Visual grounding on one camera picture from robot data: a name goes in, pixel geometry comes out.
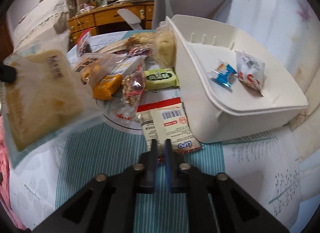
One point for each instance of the white floral quilt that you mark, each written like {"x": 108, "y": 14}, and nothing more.
{"x": 289, "y": 29}

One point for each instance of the Lipo biscuit packet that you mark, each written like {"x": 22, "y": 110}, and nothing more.
{"x": 167, "y": 120}

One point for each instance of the peanut snack bag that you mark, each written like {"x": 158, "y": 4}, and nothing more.
{"x": 134, "y": 86}

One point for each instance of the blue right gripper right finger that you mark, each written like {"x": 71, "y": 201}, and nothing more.
{"x": 168, "y": 155}

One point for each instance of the wooden desk with drawers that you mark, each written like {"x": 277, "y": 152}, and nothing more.
{"x": 101, "y": 16}

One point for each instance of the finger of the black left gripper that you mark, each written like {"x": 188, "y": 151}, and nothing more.
{"x": 8, "y": 74}

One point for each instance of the orange snack packet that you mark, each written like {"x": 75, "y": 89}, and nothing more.
{"x": 107, "y": 87}

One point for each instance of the red white snack packet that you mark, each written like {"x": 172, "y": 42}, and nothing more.
{"x": 250, "y": 71}

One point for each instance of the lace covered cabinet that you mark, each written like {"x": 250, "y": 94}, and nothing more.
{"x": 41, "y": 13}

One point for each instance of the teal patterned bed sheet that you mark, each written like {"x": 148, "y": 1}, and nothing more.
{"x": 265, "y": 165}

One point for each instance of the clear bag pale bread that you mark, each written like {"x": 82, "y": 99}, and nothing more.
{"x": 164, "y": 46}

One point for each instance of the large clear cake bag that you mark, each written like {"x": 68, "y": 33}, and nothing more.
{"x": 46, "y": 99}

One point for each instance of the small dark red packet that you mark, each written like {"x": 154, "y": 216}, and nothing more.
{"x": 84, "y": 43}

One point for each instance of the clear bag yellow snacks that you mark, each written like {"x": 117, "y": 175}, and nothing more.
{"x": 93, "y": 67}

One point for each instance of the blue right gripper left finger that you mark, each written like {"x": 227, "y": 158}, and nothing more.
{"x": 153, "y": 160}

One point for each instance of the green snack packet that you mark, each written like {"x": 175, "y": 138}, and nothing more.
{"x": 160, "y": 79}

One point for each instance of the white plastic storage bin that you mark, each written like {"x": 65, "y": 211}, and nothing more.
{"x": 217, "y": 113}

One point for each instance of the blue white candy packet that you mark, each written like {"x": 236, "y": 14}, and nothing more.
{"x": 223, "y": 73}

